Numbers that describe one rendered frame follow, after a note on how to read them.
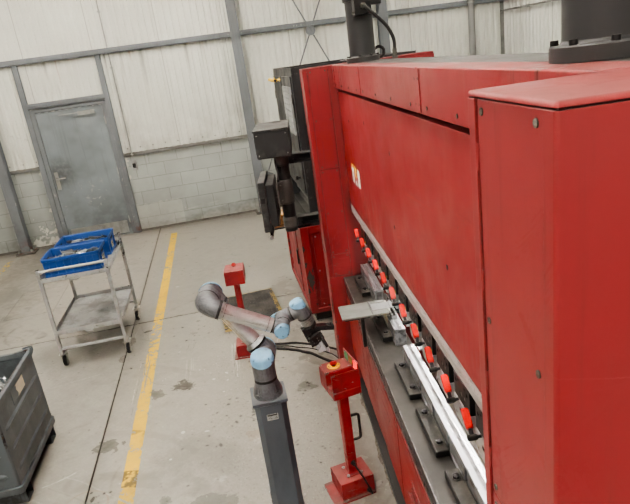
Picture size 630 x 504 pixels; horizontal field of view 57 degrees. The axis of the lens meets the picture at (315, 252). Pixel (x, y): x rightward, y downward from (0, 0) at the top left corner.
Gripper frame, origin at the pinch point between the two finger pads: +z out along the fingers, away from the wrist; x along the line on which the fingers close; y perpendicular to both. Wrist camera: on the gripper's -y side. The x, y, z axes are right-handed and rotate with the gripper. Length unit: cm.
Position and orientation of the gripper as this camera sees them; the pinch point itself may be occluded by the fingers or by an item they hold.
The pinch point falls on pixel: (328, 349)
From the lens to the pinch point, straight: 314.3
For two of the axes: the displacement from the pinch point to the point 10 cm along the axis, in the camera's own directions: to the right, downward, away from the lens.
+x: 3.4, 2.6, -9.1
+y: -8.3, 5.4, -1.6
